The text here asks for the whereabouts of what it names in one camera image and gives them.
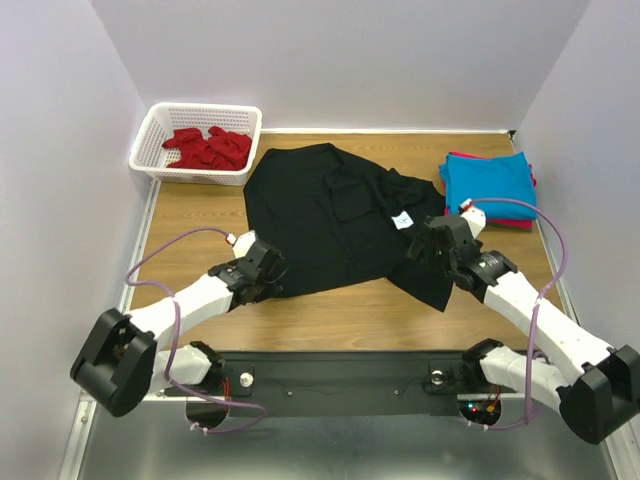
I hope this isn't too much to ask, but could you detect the black t-shirt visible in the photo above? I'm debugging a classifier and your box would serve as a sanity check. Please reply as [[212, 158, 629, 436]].
[[244, 143, 453, 311]]

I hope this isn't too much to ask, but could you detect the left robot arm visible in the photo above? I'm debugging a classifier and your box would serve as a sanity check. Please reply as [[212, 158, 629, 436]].
[[70, 232, 286, 417]]

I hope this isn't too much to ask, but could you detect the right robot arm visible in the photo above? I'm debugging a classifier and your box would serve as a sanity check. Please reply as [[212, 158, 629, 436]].
[[408, 207, 639, 445]]

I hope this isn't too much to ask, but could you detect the green folded t-shirt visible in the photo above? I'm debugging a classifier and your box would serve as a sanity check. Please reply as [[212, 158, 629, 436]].
[[488, 224, 533, 234]]

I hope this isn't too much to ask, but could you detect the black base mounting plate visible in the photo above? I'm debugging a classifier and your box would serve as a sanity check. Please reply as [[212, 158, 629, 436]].
[[102, 349, 546, 419]]

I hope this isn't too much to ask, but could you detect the red t-shirt in basket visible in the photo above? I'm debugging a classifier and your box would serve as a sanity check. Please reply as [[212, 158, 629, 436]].
[[162, 126, 252, 171]]

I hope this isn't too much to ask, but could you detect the white plastic laundry basket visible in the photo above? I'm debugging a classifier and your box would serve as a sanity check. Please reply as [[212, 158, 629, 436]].
[[129, 102, 262, 186]]

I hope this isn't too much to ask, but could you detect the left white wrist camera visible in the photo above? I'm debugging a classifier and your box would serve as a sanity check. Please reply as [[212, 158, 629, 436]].
[[225, 230, 258, 258]]

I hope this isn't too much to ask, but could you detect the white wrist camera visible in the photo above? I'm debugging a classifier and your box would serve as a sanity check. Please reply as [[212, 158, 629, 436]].
[[225, 230, 258, 258], [458, 199, 487, 239]]

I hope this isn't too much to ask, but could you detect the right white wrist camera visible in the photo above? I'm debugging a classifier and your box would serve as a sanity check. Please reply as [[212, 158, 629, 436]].
[[458, 199, 487, 239]]

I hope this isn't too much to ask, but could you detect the aluminium extrusion rail frame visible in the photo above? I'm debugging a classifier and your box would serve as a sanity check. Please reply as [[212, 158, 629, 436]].
[[57, 179, 171, 480]]

